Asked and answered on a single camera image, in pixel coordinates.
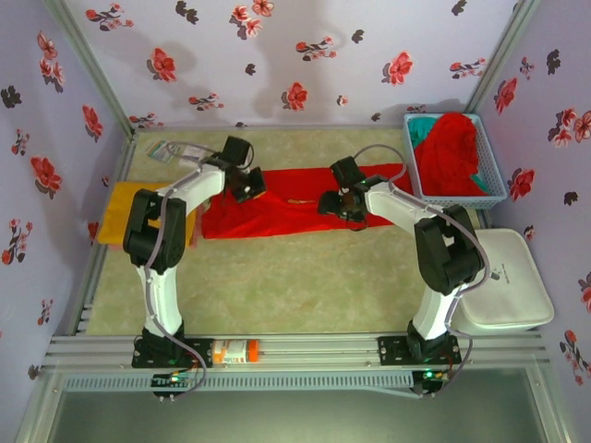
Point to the small circuit board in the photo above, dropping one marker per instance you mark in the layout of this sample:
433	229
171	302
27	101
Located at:
429	376
173	379

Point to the white plastic lid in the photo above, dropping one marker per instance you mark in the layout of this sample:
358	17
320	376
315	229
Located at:
517	286

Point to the crumpled red t-shirt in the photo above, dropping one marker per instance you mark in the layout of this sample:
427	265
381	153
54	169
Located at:
443	161

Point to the orange pill bottle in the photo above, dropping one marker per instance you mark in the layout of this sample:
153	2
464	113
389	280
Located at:
235	351

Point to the folded pink cloth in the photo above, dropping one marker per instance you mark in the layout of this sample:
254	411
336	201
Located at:
198	226

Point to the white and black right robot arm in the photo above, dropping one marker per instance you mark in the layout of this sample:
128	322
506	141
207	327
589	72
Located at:
436	314

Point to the blue plastic basket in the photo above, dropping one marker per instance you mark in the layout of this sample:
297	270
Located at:
491	157

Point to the white paper card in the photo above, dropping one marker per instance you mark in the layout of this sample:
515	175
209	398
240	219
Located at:
194	152

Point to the teal printed card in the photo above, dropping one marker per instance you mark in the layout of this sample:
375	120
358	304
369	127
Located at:
159	151

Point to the folded yellow t-shirt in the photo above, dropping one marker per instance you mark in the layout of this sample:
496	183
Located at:
115	207

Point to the large red t-shirt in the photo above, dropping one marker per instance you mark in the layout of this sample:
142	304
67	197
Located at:
286	217

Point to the aluminium frame post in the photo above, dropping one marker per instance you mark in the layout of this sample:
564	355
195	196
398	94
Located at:
503	55
88	64

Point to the pale green fuzzy mat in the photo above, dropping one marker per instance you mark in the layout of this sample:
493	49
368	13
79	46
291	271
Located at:
300	286

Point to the aluminium frame bar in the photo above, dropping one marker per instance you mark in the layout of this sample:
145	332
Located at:
92	277
277	128

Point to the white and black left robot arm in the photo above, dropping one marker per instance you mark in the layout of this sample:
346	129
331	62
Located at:
161	300

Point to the grey metal sheet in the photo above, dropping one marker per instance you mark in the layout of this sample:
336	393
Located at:
295	420

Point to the aluminium mounting rail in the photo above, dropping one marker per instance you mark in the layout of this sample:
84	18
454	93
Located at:
323	350

